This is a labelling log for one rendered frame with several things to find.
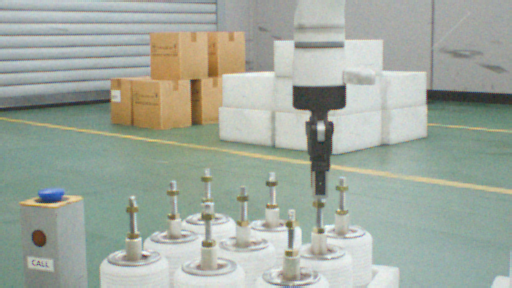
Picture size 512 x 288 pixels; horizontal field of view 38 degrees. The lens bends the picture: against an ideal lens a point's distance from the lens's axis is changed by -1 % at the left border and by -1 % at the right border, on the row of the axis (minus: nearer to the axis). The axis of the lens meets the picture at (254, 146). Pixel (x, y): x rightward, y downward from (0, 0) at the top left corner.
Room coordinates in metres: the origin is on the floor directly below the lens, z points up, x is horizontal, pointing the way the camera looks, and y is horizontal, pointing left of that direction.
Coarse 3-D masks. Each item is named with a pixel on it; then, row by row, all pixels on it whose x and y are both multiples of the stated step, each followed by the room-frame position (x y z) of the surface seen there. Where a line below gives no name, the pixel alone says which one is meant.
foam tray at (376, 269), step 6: (372, 264) 1.19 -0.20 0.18; (372, 270) 1.17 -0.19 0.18; (378, 270) 1.16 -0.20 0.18; (384, 270) 1.16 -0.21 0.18; (390, 270) 1.16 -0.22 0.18; (396, 270) 1.16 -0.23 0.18; (372, 276) 1.17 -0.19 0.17; (378, 276) 1.13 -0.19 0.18; (384, 276) 1.13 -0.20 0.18; (390, 276) 1.13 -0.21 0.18; (396, 276) 1.16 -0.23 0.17; (372, 282) 1.10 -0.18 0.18; (378, 282) 1.10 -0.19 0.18; (384, 282) 1.10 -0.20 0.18; (390, 282) 1.11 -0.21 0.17; (396, 282) 1.16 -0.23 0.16
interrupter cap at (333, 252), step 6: (300, 246) 1.05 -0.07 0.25; (306, 246) 1.05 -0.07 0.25; (330, 246) 1.05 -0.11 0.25; (336, 246) 1.05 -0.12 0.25; (300, 252) 1.02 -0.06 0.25; (306, 252) 1.02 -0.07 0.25; (330, 252) 1.03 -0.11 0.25; (336, 252) 1.02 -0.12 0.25; (342, 252) 1.01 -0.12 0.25; (306, 258) 0.99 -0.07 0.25; (312, 258) 0.99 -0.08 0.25; (318, 258) 0.99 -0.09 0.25; (324, 258) 0.99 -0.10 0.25; (330, 258) 0.99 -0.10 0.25; (336, 258) 1.00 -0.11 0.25
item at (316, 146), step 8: (312, 128) 0.96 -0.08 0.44; (328, 128) 0.96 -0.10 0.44; (312, 136) 0.96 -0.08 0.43; (328, 136) 0.96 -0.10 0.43; (312, 144) 0.96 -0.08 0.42; (320, 144) 0.96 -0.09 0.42; (328, 144) 0.96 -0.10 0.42; (312, 152) 0.96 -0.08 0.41; (328, 152) 0.96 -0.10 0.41; (312, 160) 0.96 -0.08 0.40; (328, 160) 0.96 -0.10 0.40; (312, 168) 0.97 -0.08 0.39; (328, 168) 0.96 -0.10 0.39
